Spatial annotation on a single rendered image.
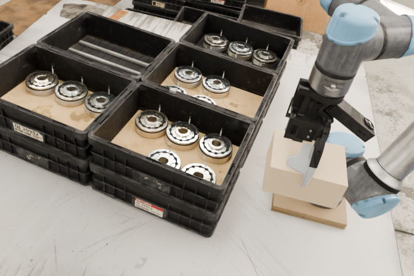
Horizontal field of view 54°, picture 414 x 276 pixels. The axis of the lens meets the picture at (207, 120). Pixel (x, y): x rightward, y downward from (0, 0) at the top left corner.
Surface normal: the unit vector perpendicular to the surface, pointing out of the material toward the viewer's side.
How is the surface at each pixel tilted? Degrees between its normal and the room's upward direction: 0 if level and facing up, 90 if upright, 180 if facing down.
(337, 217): 1
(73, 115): 0
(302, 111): 90
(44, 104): 0
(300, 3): 75
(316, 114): 90
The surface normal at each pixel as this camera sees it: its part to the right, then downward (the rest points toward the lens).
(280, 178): -0.20, 0.62
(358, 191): -0.75, -0.16
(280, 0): -0.14, 0.41
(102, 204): 0.15, -0.75
